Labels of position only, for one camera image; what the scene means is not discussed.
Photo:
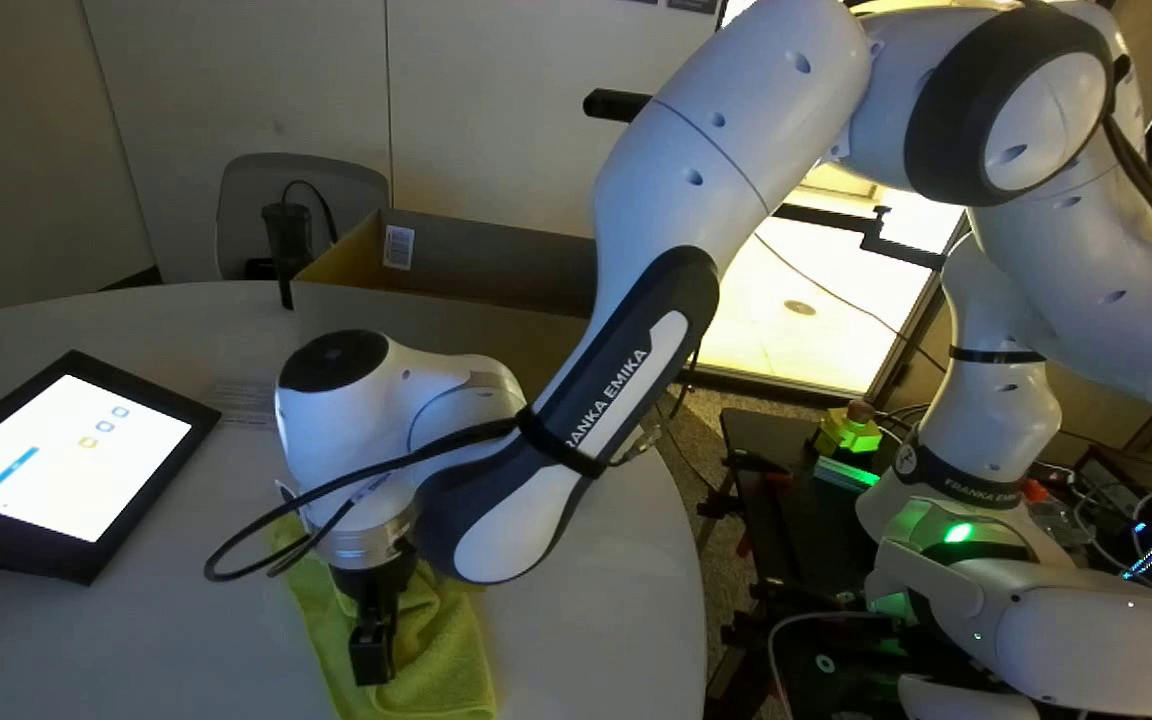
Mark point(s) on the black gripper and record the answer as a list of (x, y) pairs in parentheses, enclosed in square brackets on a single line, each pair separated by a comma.
[(377, 587)]

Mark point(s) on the green microfibre towel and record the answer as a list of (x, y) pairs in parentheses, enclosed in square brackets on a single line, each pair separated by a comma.
[(450, 660)]

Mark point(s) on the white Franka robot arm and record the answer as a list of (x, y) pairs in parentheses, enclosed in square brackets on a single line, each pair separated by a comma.
[(736, 144)]

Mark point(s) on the brown cardboard box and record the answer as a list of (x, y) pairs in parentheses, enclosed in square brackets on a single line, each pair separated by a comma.
[(470, 263)]

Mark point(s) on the green lit controller box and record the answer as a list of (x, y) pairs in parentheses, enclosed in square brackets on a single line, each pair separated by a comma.
[(850, 446)]

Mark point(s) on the black tablet with lit screen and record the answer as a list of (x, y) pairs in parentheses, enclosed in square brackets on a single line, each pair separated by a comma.
[(62, 454)]

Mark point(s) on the black webcam on stand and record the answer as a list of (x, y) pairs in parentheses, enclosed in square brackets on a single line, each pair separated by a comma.
[(289, 235)]

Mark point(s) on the grey padded chair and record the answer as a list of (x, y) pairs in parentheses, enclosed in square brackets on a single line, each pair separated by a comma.
[(251, 215)]

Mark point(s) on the bright white desk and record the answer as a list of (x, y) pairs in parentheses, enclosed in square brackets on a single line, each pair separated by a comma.
[(817, 322)]

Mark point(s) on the black camera on pole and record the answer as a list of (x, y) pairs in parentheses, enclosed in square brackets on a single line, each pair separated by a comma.
[(619, 106)]

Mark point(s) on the black metal bracket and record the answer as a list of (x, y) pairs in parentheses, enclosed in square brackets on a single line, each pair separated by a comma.
[(903, 251)]

